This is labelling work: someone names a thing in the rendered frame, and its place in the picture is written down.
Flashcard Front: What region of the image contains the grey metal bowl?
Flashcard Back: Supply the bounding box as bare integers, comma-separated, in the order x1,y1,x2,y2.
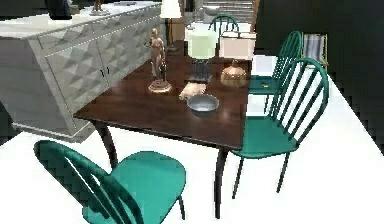
186,93,220,114

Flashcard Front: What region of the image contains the beige crumpled cloth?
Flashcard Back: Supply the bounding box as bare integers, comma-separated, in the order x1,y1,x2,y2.
178,82,208,101

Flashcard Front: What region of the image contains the dark brown wooden table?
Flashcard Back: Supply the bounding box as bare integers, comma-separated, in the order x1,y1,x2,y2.
73,39,253,220

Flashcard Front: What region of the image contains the copper round pot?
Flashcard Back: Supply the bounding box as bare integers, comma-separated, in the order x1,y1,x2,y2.
220,59,248,89

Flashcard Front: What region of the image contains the bronze human statuette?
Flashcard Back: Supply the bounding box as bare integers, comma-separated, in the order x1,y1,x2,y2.
145,27,173,94

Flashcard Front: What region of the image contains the green spindle-back chair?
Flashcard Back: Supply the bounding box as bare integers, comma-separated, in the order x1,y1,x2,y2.
33,139,187,224
208,14,240,37
248,30,304,115
230,57,330,200

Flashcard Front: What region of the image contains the pale pink box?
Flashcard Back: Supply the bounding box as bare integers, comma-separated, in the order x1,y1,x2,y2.
218,30,257,61

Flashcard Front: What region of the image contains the white shade floor lamp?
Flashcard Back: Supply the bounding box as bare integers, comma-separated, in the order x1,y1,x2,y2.
159,0,183,52

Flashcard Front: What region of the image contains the grey patterned sideboard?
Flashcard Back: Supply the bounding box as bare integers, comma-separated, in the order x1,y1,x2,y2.
0,0,163,144

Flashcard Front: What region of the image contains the small bronze statuette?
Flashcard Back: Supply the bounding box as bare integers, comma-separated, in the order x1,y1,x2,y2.
89,0,110,17

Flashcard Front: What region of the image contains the dark blue vase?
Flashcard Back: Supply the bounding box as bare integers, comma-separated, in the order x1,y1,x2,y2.
47,0,73,20

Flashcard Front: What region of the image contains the gold frame magazine rack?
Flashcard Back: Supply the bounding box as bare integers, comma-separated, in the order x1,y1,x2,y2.
301,32,329,68

